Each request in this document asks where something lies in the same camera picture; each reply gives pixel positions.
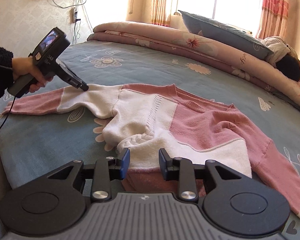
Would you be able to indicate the person left hand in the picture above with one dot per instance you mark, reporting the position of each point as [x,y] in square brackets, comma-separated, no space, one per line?
[24,65]

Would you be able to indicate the pink floral folded quilt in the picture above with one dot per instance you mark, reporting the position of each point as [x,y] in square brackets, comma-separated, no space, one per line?
[201,49]

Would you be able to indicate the blue floral bed sheet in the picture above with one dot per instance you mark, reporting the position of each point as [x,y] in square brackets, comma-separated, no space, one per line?
[31,146]

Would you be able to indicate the person lying on bed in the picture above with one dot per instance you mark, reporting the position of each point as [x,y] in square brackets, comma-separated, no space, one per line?
[284,58]

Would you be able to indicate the red striped curtain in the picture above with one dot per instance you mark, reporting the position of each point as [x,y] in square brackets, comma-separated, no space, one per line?
[274,19]
[161,12]

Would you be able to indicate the pink and white knit sweater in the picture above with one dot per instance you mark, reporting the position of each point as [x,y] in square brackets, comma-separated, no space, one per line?
[145,118]

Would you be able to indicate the white power strip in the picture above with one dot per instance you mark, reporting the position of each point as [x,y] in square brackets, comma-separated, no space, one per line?
[75,15]

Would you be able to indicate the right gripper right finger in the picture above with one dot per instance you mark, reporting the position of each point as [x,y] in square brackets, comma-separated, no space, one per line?
[181,170]

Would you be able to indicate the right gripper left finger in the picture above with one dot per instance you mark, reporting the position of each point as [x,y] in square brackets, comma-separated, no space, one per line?
[107,170]

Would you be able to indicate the blue pillow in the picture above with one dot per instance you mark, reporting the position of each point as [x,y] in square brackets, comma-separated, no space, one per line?
[225,34]

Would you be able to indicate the red striped curtain right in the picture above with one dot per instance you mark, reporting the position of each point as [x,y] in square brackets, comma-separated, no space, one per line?
[274,19]

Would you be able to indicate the red striped curtain left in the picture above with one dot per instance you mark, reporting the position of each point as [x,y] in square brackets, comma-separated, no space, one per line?
[161,12]

